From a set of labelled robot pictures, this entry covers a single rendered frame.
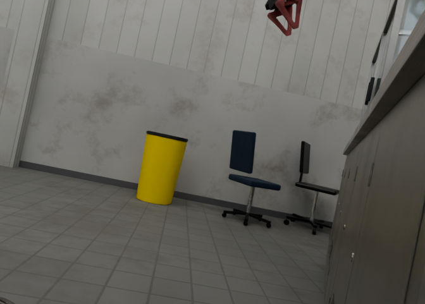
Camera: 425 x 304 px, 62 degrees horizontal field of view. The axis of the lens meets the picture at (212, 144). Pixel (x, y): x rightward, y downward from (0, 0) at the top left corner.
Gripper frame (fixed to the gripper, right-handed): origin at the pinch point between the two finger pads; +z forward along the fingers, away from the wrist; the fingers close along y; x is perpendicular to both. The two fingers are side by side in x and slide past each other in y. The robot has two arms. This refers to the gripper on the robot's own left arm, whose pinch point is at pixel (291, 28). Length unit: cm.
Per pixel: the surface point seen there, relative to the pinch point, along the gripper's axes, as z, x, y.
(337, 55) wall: -26, -190, 353
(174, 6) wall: -145, -6, 353
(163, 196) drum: 69, 72, 286
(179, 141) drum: 19, 38, 286
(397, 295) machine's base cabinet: 40, 20, -55
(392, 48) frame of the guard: 9, -62, 54
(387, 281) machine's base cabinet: 42, 18, -49
